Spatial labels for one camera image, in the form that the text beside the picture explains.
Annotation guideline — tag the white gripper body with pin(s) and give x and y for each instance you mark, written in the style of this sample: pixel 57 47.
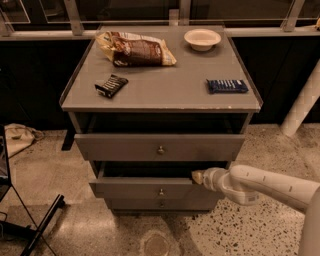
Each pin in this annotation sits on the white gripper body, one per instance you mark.
pixel 212 179

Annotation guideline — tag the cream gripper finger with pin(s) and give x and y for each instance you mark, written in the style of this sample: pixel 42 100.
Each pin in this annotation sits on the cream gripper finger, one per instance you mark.
pixel 197 176

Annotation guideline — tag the grey drawer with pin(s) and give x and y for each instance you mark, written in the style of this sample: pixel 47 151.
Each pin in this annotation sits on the grey drawer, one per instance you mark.
pixel 148 180
pixel 162 204
pixel 159 147

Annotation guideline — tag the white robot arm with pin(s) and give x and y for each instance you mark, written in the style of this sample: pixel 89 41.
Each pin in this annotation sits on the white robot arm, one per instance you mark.
pixel 242 184

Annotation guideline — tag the grey bottom drawer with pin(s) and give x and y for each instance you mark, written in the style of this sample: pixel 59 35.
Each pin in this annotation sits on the grey bottom drawer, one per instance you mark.
pixel 162 204

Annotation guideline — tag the grey drawer cabinet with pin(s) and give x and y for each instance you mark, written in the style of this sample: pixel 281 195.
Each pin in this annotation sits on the grey drawer cabinet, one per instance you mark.
pixel 162 100

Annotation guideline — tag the grey top drawer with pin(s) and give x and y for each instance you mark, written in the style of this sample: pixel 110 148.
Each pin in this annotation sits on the grey top drawer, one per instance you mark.
pixel 159 147

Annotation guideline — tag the blue candy bar wrapper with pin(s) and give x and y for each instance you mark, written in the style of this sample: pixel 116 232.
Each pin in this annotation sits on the blue candy bar wrapper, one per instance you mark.
pixel 226 87

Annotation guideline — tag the black candy bar wrapper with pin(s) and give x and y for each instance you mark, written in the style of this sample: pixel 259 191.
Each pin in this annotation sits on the black candy bar wrapper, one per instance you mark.
pixel 111 87

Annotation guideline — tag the white diagonal pillar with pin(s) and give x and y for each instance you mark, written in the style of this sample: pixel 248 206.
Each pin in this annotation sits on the white diagonal pillar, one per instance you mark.
pixel 306 99

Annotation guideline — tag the white bowl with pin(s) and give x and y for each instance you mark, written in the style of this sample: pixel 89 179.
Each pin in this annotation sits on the white bowl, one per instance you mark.
pixel 202 39

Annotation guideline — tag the brown chip bag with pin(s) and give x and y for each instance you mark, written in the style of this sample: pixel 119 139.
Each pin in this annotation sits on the brown chip bag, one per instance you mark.
pixel 126 49

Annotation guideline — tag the beige cloth bag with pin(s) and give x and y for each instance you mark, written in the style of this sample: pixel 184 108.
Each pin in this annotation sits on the beige cloth bag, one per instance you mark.
pixel 20 137

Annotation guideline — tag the black tripod stand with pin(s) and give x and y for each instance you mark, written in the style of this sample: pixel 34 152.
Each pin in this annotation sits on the black tripod stand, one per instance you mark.
pixel 27 233

